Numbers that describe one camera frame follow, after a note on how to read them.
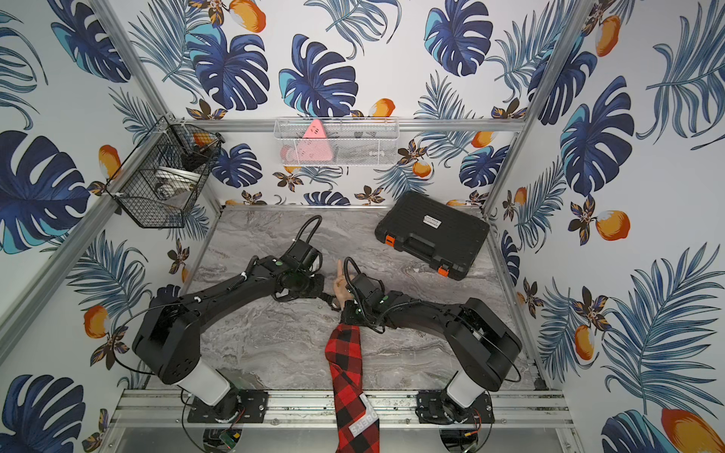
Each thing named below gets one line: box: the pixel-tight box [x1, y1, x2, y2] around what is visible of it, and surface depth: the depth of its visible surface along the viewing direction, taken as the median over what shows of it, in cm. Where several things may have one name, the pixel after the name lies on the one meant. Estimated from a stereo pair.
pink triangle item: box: [296, 118, 334, 162], surface depth 92 cm
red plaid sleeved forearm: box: [324, 323, 381, 453], surface depth 75 cm
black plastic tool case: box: [374, 190, 490, 281], surface depth 106 cm
